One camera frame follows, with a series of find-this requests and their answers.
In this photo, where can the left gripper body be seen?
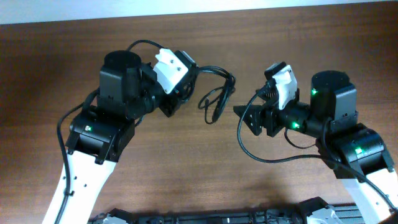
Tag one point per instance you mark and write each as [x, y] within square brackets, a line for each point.
[171, 102]

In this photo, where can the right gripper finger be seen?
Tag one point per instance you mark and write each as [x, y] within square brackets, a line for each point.
[267, 93]
[253, 117]

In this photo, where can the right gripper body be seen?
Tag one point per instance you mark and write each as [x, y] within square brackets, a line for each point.
[293, 116]

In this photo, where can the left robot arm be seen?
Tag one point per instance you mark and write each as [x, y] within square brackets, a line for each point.
[128, 90]

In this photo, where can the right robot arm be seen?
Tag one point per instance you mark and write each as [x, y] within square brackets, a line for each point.
[355, 153]

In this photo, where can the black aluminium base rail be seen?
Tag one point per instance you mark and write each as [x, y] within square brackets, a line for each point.
[290, 214]

